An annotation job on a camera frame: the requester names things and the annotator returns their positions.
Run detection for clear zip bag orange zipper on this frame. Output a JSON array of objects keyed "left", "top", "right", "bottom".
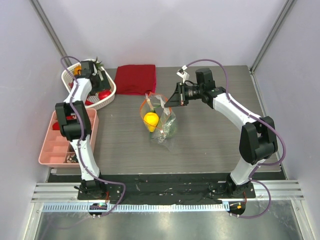
[{"left": 139, "top": 92, "right": 177, "bottom": 151}]

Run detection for green netted melon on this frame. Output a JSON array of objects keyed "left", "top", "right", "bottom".
[{"left": 161, "top": 116, "right": 178, "bottom": 139}]

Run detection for yellow mango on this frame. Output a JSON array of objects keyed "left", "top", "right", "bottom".
[{"left": 143, "top": 112, "right": 160, "bottom": 133}]

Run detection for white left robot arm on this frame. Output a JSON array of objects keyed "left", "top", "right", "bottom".
[{"left": 55, "top": 60, "right": 107, "bottom": 200}]

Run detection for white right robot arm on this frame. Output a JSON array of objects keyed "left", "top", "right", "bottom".
[{"left": 164, "top": 66, "right": 278, "bottom": 198}]

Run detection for red apple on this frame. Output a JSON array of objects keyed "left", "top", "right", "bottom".
[{"left": 98, "top": 90, "right": 112, "bottom": 100}]

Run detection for white perforated basket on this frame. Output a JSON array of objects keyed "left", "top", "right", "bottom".
[{"left": 61, "top": 58, "right": 117, "bottom": 110}]

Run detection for red chili pepper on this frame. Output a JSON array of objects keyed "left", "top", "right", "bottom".
[{"left": 85, "top": 99, "right": 93, "bottom": 106}]

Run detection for toy pineapple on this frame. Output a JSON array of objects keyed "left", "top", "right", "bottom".
[{"left": 73, "top": 57, "right": 104, "bottom": 76}]

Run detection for folded red cloth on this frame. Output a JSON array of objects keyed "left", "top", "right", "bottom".
[{"left": 114, "top": 64, "right": 157, "bottom": 96}]

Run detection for red cloth in organizer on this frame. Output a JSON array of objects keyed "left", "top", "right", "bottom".
[{"left": 52, "top": 115, "right": 76, "bottom": 131}]

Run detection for pink divided organizer box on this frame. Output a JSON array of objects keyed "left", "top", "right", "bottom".
[{"left": 38, "top": 107, "right": 99, "bottom": 168}]

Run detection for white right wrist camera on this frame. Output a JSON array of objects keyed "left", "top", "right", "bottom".
[{"left": 176, "top": 65, "right": 190, "bottom": 83}]

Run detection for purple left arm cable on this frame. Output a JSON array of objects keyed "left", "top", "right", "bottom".
[{"left": 60, "top": 55, "right": 126, "bottom": 217}]

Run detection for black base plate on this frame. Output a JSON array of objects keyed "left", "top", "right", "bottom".
[{"left": 47, "top": 172, "right": 287, "bottom": 206}]

